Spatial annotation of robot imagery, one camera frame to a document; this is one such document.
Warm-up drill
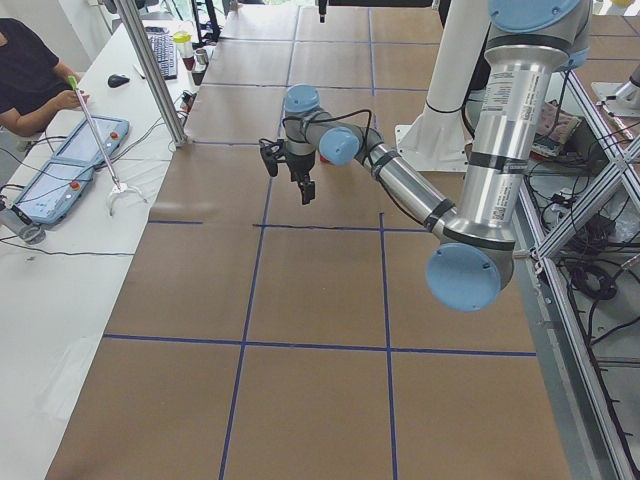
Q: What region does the black computer mouse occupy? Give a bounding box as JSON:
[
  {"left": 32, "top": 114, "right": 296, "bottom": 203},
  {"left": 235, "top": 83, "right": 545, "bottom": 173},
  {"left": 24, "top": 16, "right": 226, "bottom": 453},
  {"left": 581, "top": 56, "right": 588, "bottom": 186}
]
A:
[{"left": 107, "top": 74, "right": 130, "bottom": 88}]

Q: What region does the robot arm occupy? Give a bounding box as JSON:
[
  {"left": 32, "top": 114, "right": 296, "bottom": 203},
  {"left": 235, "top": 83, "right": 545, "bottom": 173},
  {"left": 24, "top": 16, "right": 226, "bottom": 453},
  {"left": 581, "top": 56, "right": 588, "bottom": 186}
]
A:
[{"left": 276, "top": 1, "right": 592, "bottom": 311}]

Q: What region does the pink reacher grabber tool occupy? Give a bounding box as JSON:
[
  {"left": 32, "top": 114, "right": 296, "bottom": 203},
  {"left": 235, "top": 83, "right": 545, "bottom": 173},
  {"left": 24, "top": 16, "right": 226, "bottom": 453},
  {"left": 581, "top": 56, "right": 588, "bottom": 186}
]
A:
[{"left": 67, "top": 75, "right": 147, "bottom": 216}]

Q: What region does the teach pendant near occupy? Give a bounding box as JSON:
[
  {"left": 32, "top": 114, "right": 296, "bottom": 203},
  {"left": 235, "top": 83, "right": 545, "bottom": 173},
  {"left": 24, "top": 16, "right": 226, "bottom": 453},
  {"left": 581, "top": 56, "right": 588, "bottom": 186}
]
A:
[{"left": 15, "top": 161, "right": 94, "bottom": 225}]

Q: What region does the teach pendant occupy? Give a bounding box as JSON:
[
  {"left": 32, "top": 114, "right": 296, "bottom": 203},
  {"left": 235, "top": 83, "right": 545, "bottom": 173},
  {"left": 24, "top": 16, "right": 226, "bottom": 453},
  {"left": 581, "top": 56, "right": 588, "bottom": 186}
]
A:
[
  {"left": 15, "top": 161, "right": 94, "bottom": 225},
  {"left": 52, "top": 116, "right": 130, "bottom": 166}
]

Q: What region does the metal cup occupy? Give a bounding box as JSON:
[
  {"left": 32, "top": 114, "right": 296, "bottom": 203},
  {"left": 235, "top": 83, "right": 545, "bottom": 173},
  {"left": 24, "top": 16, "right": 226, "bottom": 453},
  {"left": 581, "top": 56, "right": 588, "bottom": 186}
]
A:
[{"left": 194, "top": 48, "right": 209, "bottom": 68}]

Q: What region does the second robot base beyond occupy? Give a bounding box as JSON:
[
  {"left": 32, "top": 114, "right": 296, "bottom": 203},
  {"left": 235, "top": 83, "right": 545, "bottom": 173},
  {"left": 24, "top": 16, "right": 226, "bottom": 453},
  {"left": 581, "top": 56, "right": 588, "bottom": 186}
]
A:
[{"left": 591, "top": 67, "right": 639, "bottom": 118}]

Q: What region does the stack of patterned cloths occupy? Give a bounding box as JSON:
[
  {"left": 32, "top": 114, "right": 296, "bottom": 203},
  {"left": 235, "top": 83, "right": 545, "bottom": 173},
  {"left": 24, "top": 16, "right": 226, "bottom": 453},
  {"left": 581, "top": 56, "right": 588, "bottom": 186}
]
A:
[{"left": 531, "top": 100, "right": 582, "bottom": 158}]

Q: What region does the aluminium frame post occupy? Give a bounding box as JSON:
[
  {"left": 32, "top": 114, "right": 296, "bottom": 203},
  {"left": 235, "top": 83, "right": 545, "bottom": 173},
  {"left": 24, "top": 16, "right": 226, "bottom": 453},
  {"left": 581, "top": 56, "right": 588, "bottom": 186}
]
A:
[{"left": 114, "top": 0, "right": 187, "bottom": 148}]

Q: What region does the white pedestal mount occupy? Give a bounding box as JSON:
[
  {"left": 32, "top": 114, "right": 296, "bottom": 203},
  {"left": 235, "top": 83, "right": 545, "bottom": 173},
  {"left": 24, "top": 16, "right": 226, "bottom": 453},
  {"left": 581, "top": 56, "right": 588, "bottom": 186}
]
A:
[{"left": 396, "top": 0, "right": 490, "bottom": 172}]

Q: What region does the teach pendant far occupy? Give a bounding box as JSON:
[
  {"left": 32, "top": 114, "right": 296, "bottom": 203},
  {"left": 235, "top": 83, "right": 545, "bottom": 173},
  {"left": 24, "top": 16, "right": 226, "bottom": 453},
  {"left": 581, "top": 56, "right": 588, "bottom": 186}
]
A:
[{"left": 52, "top": 116, "right": 130, "bottom": 166}]

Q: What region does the black keyboard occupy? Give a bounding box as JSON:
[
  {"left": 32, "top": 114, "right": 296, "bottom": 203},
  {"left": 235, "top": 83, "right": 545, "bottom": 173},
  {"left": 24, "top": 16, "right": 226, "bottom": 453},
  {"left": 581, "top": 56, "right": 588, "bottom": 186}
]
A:
[{"left": 148, "top": 34, "right": 178, "bottom": 80}]

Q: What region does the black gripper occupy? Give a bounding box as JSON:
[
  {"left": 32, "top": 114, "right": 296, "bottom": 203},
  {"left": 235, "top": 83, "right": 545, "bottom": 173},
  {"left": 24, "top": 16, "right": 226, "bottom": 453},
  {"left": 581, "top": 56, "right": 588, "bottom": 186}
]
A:
[{"left": 285, "top": 0, "right": 328, "bottom": 205}]

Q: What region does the yellow lid bottle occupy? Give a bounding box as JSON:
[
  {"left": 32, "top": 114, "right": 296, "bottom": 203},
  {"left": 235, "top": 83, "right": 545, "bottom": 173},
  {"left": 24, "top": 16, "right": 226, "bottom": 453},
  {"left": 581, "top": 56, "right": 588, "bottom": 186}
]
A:
[{"left": 172, "top": 30, "right": 195, "bottom": 71}]

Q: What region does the seated person black shirt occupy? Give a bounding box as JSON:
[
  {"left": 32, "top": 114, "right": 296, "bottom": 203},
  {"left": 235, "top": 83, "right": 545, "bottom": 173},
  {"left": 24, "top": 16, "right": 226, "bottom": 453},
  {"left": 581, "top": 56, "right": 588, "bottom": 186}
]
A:
[{"left": 1, "top": 18, "right": 80, "bottom": 137}]

